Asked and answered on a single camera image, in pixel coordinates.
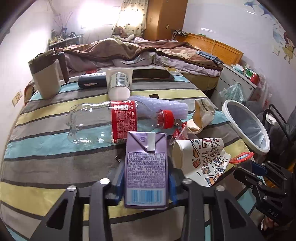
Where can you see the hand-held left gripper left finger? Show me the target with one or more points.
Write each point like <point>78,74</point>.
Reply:
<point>119,185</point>

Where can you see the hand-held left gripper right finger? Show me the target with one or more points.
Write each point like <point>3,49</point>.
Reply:
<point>173,185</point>

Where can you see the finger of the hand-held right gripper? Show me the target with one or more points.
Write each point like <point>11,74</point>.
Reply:
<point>249,178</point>
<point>259,168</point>

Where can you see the purple milk carton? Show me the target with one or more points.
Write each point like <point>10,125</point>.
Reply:
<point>145,169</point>

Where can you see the white trash bin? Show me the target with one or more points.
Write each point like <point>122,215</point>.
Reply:
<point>252,125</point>

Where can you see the beige paper cup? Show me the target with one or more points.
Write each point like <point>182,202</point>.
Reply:
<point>203,115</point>

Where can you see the lilac foam net sleeve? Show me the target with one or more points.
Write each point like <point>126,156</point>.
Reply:
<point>166,105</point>

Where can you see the dark brown coffee sachet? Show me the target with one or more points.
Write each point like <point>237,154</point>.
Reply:
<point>153,95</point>

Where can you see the small cup with red lid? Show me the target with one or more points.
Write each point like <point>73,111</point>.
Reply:
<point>241,157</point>

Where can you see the printed white paper cup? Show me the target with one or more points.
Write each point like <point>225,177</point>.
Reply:
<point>205,157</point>

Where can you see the red and clear plastic wrapper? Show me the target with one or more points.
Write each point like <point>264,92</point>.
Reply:
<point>180,133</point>

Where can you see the black armchair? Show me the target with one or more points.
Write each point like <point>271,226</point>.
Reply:
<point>277,115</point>

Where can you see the clear plastic bottle red label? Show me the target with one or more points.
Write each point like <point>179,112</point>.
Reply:
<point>92,122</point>

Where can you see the white and red plastic bag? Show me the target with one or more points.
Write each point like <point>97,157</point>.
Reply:
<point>266,97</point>

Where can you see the clear plastic bag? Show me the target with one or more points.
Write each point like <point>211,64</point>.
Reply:
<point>230,92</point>

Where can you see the white nightstand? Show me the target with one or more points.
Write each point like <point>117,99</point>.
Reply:
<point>240,81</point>

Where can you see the red can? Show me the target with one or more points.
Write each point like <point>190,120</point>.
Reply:
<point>255,78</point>

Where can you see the striped tablecloth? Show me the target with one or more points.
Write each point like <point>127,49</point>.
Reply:
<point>46,129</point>

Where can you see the green boxes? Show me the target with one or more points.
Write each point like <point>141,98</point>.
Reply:
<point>248,72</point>

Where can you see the green tissue pack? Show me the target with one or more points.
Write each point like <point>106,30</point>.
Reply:
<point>237,68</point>

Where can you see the white squeeze tube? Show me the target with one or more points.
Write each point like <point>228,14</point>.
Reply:
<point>119,81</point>

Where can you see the dark blue case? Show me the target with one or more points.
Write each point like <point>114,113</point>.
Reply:
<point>92,80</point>

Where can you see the black smartphone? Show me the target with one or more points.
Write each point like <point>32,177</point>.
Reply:
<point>150,74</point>

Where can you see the lilac quilt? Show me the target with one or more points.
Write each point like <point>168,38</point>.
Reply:
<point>185,67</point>

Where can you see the wooden bed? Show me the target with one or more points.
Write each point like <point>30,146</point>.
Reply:
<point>226,53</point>

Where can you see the blue clothing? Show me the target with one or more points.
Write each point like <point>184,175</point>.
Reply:
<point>208,56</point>

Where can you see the beige mug with brown lid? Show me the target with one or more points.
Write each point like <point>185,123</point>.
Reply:
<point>45,78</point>

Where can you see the brown blanket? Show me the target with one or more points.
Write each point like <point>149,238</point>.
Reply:
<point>104,48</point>

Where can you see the cluttered desk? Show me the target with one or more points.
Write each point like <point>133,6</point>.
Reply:
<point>67,41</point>

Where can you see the brown teddy bear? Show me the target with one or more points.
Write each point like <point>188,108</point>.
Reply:
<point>119,31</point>

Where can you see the wooden wardrobe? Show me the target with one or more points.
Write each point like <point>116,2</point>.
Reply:
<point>161,18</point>

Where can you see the dried branches in vase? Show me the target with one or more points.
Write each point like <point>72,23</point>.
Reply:
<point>62,25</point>

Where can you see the window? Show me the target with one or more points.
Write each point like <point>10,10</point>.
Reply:
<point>97,16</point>

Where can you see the patterned curtain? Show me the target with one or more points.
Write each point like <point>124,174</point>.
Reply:
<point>136,14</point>

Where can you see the cartoon wall stickers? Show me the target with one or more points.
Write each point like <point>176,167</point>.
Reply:
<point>286,46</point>

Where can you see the wall socket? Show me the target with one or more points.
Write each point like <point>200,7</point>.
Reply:
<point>17,99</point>

